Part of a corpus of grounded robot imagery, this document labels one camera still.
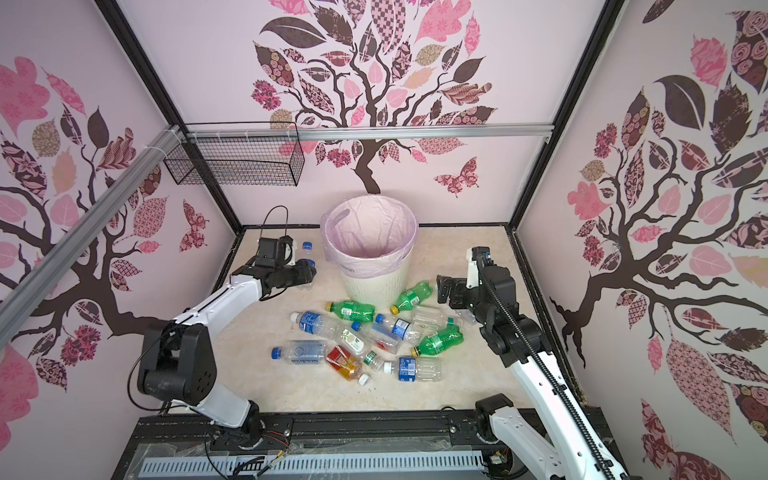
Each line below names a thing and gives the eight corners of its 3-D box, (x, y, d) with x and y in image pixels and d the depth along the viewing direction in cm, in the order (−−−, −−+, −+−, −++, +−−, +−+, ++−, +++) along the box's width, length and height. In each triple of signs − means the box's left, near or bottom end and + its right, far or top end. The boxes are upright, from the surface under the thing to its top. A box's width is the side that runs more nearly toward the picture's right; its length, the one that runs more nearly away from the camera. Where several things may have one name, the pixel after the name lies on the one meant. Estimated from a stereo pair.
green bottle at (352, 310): (326, 317, 95) (323, 311, 91) (331, 303, 98) (329, 296, 95) (373, 325, 93) (372, 319, 90) (376, 310, 96) (376, 304, 93)
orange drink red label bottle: (325, 357, 85) (323, 353, 83) (337, 344, 88) (336, 340, 85) (359, 391, 79) (358, 388, 77) (372, 377, 82) (371, 373, 79)
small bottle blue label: (373, 328, 92) (373, 323, 89) (380, 315, 95) (379, 310, 92) (412, 343, 89) (413, 339, 86) (417, 330, 91) (418, 325, 89)
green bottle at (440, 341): (417, 365, 84) (418, 360, 82) (406, 343, 89) (406, 339, 86) (463, 341, 89) (465, 337, 86) (450, 322, 93) (452, 317, 90)
